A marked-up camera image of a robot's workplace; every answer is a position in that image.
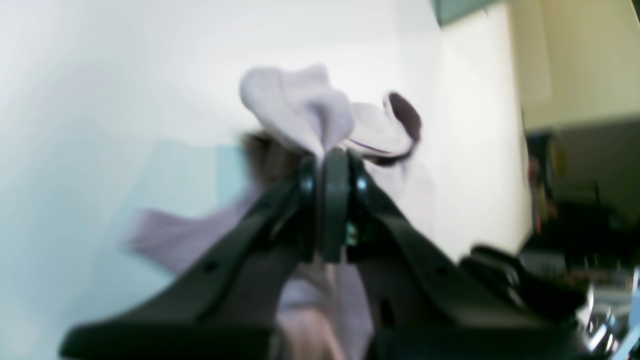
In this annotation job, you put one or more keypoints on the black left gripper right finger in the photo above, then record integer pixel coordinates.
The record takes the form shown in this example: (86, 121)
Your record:
(422, 305)

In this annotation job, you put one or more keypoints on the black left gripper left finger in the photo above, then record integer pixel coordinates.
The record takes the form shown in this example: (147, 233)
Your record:
(223, 307)

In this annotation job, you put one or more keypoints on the pink t-shirt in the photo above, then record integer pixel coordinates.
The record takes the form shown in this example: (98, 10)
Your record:
(323, 310)

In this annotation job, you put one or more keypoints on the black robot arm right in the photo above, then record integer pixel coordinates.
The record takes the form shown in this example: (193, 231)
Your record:
(504, 276)

